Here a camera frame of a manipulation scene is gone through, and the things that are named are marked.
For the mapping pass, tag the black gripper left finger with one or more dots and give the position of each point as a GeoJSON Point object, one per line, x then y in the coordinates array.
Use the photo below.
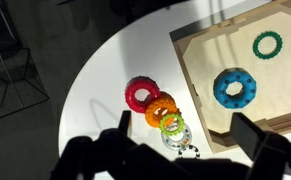
{"type": "Point", "coordinates": [125, 121]}

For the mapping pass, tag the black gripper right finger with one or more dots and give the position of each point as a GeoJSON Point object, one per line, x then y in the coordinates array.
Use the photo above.
{"type": "Point", "coordinates": [248, 135]}

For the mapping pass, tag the wooden slatted tray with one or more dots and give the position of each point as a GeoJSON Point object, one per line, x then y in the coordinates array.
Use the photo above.
{"type": "Point", "coordinates": [285, 90]}

